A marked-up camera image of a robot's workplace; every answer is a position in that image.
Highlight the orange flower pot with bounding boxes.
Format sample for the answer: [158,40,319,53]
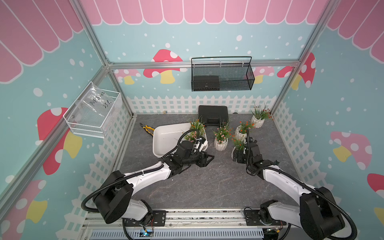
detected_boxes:
[190,119,205,136]
[232,138,245,162]

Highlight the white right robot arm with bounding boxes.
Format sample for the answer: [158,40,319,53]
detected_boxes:
[234,133,358,240]

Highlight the pink flower pot front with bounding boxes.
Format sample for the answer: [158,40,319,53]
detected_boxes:
[183,131,200,143]

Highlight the orange flower pot front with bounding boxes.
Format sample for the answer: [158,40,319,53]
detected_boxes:
[190,119,205,136]

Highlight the clear acrylic wall bin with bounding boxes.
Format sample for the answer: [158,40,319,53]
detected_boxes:
[63,82,123,139]

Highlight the black box in basket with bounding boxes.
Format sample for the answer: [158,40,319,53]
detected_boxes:
[192,76,220,92]

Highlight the white plastic storage box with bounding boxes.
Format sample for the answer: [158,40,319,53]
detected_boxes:
[153,123,191,158]

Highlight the red flower pot rear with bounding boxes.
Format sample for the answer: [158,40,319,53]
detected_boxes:
[235,122,254,141]

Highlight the black plastic tool case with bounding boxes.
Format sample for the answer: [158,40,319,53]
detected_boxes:
[198,105,229,127]

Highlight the pink flower pot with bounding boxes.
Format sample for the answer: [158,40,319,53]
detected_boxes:
[183,131,200,143]
[214,122,232,151]

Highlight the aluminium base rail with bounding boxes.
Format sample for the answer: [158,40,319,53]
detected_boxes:
[78,207,309,240]

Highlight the grass pot far corner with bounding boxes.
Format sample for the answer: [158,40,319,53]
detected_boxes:
[251,103,273,129]

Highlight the black wire mesh basket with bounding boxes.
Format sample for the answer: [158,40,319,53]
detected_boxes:
[191,56,255,92]

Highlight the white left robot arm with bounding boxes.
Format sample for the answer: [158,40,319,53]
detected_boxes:
[81,129,215,227]

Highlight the yellow handled pliers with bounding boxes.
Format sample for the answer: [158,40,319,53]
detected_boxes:
[140,123,155,137]

